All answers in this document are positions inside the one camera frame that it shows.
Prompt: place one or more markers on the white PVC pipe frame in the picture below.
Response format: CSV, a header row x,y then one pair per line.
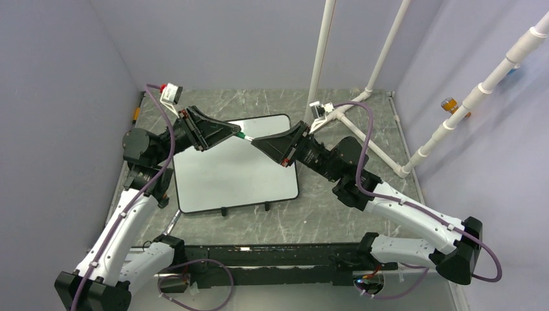
x,y
532,39

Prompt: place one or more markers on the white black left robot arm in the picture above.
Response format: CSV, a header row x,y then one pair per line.
x,y
103,280

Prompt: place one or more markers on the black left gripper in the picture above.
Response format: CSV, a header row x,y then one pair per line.
x,y
213,131

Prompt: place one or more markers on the white whiteboard black frame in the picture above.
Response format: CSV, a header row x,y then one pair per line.
x,y
232,174

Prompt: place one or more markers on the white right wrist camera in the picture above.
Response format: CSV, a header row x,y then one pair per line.
x,y
322,114

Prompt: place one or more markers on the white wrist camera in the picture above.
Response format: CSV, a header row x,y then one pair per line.
x,y
322,114
170,95

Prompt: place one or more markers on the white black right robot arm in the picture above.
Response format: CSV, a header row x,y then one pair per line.
x,y
449,245

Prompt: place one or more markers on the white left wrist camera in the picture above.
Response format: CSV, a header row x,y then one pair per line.
x,y
170,95

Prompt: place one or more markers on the white marker pen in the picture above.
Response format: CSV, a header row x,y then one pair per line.
x,y
243,136

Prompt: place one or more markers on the silver open-end wrench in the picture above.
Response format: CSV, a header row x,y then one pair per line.
x,y
169,228

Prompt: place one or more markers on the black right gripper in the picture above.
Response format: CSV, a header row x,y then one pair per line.
x,y
281,146

